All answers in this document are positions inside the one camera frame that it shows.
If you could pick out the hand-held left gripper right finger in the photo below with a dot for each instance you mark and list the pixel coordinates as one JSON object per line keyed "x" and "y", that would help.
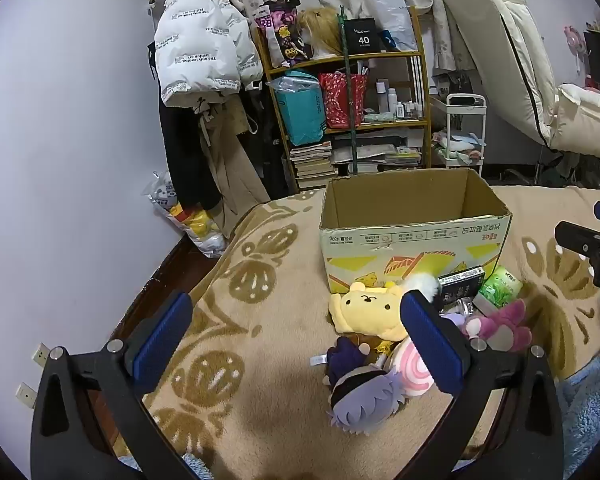
{"x": 432, "y": 345}

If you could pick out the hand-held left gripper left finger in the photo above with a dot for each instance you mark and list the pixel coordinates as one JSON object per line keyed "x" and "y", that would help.
{"x": 162, "y": 340}

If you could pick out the pink swirl plush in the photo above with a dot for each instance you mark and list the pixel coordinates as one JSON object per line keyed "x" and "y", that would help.
{"x": 410, "y": 375}

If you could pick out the pink bunny plush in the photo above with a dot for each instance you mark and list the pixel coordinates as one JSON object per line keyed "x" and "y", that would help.
{"x": 500, "y": 330}

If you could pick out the yellow bear plush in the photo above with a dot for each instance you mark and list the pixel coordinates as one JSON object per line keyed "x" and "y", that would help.
{"x": 365, "y": 310}

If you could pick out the purple-haired plush doll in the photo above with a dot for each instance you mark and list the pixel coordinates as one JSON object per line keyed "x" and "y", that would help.
{"x": 360, "y": 400}

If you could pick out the cardboard box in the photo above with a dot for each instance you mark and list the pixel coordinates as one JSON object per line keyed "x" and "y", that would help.
{"x": 405, "y": 245}

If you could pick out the small clear plastic packet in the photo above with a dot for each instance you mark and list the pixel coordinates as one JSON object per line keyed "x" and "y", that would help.
{"x": 455, "y": 316}

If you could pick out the white fluffy pompom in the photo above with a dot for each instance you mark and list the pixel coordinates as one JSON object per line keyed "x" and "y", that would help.
{"x": 425, "y": 282}

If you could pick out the green tissue pack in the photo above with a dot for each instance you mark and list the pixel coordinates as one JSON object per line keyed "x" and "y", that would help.
{"x": 502, "y": 287}

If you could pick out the cream cushion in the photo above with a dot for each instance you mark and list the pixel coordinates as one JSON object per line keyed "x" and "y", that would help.
{"x": 585, "y": 120}

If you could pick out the beige patterned blanket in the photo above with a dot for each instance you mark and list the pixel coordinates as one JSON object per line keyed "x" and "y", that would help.
{"x": 260, "y": 320}

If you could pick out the plastic bag of toys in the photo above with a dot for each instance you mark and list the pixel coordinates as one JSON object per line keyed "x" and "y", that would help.
{"x": 200, "y": 225}

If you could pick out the light blue plush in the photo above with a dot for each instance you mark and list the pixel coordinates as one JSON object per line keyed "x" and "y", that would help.
{"x": 457, "y": 142}

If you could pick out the blue fluffy blanket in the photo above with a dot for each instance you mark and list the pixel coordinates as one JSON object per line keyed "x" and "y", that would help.
{"x": 590, "y": 410}

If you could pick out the beige trousers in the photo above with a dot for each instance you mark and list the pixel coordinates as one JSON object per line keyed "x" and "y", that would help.
{"x": 235, "y": 175}

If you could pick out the black hanging garment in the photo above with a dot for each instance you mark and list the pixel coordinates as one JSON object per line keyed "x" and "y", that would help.
{"x": 185, "y": 160}

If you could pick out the white trolley cart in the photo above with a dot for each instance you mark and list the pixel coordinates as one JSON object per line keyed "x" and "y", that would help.
{"x": 466, "y": 96}

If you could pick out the pile of magazines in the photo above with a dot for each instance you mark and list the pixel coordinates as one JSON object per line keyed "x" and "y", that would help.
{"x": 380, "y": 152}

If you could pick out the dark bag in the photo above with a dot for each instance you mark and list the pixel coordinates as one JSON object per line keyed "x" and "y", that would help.
{"x": 452, "y": 82}

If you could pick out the stack of books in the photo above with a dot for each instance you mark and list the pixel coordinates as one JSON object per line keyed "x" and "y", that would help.
{"x": 310, "y": 165}

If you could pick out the cream folded mattress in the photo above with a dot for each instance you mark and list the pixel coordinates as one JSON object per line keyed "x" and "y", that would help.
{"x": 500, "y": 20}

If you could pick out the group of cosmetic bottles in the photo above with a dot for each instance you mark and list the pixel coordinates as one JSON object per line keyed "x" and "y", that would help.
{"x": 392, "y": 102}

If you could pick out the green pole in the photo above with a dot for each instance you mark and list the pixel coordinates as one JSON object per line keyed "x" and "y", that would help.
{"x": 349, "y": 110}

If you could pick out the red gift bag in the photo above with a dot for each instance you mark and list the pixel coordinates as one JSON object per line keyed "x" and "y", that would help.
{"x": 337, "y": 100}

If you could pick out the teal bag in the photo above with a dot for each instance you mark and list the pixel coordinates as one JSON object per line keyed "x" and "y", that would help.
{"x": 302, "y": 110}

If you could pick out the wooden shelf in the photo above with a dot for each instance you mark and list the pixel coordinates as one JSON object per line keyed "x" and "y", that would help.
{"x": 365, "y": 58}

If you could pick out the white plastic bag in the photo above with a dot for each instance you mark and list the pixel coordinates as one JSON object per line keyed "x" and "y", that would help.
{"x": 390, "y": 10}

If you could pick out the black box with white print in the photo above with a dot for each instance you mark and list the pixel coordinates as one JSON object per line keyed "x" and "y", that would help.
{"x": 362, "y": 35}

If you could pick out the white puffer jacket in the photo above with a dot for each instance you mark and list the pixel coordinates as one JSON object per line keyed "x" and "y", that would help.
{"x": 200, "y": 35}

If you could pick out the purple printed bag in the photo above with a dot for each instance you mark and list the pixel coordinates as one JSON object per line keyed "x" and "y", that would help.
{"x": 285, "y": 35}

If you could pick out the blond wig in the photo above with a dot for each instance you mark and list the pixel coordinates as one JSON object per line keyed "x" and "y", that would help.
{"x": 320, "y": 27}

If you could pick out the white wall outlet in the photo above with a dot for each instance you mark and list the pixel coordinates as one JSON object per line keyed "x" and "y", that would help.
{"x": 41, "y": 355}
{"x": 26, "y": 395}

